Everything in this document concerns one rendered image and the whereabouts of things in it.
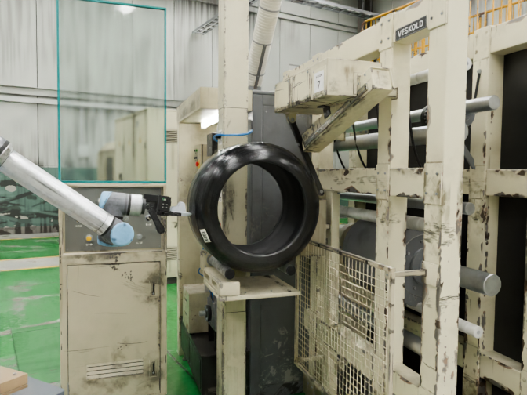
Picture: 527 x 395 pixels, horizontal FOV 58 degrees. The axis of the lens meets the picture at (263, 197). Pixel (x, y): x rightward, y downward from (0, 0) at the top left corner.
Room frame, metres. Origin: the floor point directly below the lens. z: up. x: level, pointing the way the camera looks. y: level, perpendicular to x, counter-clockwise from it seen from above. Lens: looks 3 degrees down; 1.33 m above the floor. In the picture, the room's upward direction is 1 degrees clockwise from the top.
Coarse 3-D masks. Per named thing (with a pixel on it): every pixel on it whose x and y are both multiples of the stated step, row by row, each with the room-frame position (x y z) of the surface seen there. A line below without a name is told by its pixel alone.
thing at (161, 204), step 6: (144, 198) 1.97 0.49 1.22; (150, 198) 1.97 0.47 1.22; (156, 198) 1.98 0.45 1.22; (162, 198) 1.99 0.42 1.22; (168, 198) 1.99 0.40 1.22; (144, 204) 1.95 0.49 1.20; (150, 204) 1.98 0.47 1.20; (156, 204) 1.99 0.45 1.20; (162, 204) 1.98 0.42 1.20; (168, 204) 1.99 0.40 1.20; (144, 210) 1.95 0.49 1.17; (156, 210) 1.98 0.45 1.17; (162, 210) 1.97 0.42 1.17; (168, 210) 1.99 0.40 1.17
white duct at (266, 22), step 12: (264, 0) 2.68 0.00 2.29; (276, 0) 2.67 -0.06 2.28; (264, 12) 2.71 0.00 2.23; (276, 12) 2.72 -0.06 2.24; (264, 24) 2.75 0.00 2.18; (264, 36) 2.79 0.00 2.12; (252, 48) 2.87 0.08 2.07; (252, 60) 2.90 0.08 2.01; (264, 60) 2.90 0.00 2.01; (252, 72) 2.94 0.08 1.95; (264, 72) 2.98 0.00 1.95; (252, 84) 2.98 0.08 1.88
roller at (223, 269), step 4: (212, 256) 2.30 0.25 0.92; (212, 260) 2.25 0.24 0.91; (216, 260) 2.20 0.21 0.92; (212, 264) 2.24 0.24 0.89; (216, 264) 2.15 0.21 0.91; (220, 264) 2.11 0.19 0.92; (216, 268) 2.14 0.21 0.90; (220, 268) 2.07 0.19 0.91; (224, 268) 2.03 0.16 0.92; (228, 268) 2.01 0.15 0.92; (220, 272) 2.07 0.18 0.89; (224, 272) 2.00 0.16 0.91; (228, 272) 1.99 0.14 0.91; (232, 272) 2.00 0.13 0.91; (224, 276) 2.00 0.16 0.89; (228, 276) 1.99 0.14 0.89; (232, 276) 2.00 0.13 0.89
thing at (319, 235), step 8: (320, 200) 2.46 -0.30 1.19; (320, 208) 2.46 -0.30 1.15; (320, 216) 2.46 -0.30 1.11; (320, 224) 2.46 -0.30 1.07; (320, 232) 2.46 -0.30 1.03; (312, 240) 2.44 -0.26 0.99; (320, 240) 2.46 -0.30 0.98; (304, 248) 2.43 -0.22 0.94; (312, 248) 2.44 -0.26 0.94; (320, 248) 2.46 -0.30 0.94; (304, 256) 2.43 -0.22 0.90
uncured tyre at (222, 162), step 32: (224, 160) 1.99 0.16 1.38; (256, 160) 2.01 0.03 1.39; (288, 160) 2.06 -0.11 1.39; (192, 192) 2.05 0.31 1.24; (288, 192) 2.35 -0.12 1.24; (192, 224) 2.07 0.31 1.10; (288, 224) 2.35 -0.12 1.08; (224, 256) 1.99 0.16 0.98; (256, 256) 2.01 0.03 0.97; (288, 256) 2.06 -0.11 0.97
